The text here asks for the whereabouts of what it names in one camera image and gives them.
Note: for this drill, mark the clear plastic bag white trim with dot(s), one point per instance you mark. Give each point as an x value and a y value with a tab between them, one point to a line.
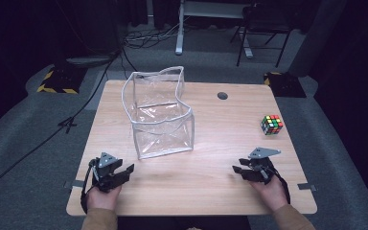
159	121

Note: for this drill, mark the person's right hand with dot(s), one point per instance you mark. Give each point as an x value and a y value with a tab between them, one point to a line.
273	195

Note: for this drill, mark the white desk frame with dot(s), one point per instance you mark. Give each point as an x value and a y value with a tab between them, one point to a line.
180	32

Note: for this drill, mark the dark round table grommet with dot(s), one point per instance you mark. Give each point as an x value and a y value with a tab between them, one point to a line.
222	96

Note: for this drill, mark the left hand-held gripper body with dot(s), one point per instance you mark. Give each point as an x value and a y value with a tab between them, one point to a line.
101	174

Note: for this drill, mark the grey curtain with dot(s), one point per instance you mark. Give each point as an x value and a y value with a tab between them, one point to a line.
319	35

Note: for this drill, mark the black yellow striped base plate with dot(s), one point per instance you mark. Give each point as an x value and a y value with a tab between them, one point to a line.
60	81
284	84

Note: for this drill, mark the grey tape strip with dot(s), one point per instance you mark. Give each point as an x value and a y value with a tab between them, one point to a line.
76	184
306	187

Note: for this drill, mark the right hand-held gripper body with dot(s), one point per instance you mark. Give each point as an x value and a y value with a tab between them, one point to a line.
262	166

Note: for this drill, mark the black chair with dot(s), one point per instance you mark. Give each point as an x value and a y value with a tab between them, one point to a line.
262	22

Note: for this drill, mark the multicoloured puzzle cube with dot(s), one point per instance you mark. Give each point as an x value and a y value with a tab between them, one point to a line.
271	125

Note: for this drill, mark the person's left hand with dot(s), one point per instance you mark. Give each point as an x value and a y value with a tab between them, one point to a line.
101	199

